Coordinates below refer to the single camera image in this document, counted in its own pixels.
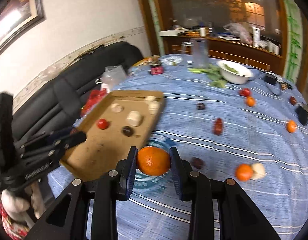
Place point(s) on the dark date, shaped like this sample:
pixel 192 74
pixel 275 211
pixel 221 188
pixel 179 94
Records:
pixel 197 163
pixel 201 106

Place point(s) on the white yam chunk large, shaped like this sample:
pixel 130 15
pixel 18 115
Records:
pixel 259 171

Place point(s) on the orange tangerine pair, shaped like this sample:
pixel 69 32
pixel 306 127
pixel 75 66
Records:
pixel 153 161
pixel 244 172

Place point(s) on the small white plate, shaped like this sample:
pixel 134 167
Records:
pixel 171 60

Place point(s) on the wooden counter cabinet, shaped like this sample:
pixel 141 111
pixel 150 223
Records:
pixel 168 23

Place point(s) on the brown cardboard tray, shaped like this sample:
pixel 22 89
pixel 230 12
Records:
pixel 104 148

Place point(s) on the large red jujube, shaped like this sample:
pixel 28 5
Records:
pixel 218 126

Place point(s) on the black sofa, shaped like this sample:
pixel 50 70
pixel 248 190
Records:
pixel 58 103

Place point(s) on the white tall carton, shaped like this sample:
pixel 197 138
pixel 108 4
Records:
pixel 256 36

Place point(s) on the green leafy vegetable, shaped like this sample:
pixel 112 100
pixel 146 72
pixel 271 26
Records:
pixel 213 73

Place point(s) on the dark plum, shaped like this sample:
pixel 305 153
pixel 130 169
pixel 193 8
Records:
pixel 128 131

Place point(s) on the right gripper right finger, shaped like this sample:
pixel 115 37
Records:
pixel 239 216

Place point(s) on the beige yam chunk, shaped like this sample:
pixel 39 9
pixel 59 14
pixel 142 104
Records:
pixel 116 108
pixel 134 118

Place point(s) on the red tomato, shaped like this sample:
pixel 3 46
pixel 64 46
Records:
pixel 245 92
pixel 103 124

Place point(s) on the far orange tangerine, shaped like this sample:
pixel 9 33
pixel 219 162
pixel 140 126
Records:
pixel 250 101

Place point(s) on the far dark red jujube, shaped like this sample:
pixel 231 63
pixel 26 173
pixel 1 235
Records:
pixel 292 100

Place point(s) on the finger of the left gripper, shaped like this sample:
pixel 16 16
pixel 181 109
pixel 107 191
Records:
pixel 57 149
pixel 45 138

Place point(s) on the right edge orange tangerine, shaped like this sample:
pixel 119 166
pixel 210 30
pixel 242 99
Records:
pixel 291 126

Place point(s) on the blue plaid tablecloth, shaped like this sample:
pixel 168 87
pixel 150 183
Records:
pixel 250 135

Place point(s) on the plastic bag on counter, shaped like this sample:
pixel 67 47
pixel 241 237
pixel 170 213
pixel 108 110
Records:
pixel 239 31

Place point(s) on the white bowl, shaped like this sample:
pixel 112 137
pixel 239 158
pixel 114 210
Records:
pixel 234 72

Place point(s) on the pink black small box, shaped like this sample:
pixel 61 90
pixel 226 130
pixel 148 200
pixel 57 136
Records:
pixel 156 70

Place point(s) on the clear plastic pitcher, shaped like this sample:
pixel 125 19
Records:
pixel 199 53

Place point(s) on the black box on table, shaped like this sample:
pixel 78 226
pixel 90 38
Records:
pixel 302 113

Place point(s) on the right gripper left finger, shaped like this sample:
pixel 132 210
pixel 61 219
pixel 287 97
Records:
pixel 92 203

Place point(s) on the black power adapter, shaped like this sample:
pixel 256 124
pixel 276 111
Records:
pixel 270 78

